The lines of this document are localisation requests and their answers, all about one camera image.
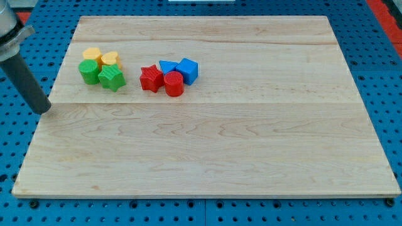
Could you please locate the red star block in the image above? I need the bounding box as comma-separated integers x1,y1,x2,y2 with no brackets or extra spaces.
139,65,164,93

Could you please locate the green star block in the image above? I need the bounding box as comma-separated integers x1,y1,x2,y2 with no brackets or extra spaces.
98,64,126,92

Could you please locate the red cylinder block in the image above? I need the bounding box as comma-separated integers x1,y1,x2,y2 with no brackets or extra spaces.
164,71,184,97

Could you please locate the blue cube block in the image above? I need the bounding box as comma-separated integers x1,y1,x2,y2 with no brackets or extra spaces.
175,58,198,85

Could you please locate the blue triangle block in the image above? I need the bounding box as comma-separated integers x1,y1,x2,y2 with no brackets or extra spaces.
159,60,178,75

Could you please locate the wooden board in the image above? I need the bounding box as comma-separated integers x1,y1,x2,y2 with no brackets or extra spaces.
12,16,401,199

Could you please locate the yellow heart block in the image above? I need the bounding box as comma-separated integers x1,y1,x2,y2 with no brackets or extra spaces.
100,51,122,69

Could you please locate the green cylinder block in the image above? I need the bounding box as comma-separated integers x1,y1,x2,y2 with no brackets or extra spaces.
79,60,100,85

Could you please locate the yellow hexagon block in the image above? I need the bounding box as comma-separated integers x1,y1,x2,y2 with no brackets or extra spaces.
82,47,102,66

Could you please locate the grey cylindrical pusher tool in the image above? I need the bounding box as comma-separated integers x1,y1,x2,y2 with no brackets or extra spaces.
1,53,51,114

